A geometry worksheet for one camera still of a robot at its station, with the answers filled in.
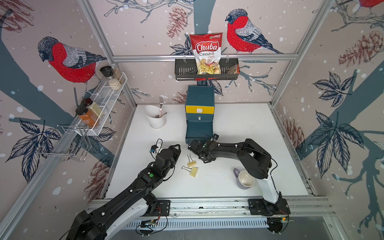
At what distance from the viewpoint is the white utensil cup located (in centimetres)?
103

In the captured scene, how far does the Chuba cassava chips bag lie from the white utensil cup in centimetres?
40

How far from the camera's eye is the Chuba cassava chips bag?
2.66 feet
